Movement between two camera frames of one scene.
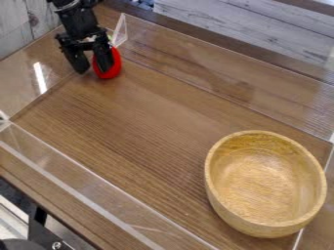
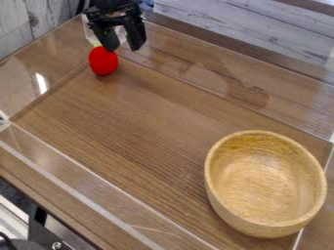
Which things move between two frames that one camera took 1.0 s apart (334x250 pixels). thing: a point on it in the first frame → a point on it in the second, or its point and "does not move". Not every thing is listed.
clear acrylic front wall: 80,198 does not move
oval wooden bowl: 265,183 does not move
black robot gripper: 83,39 → 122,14
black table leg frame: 40,237 does not move
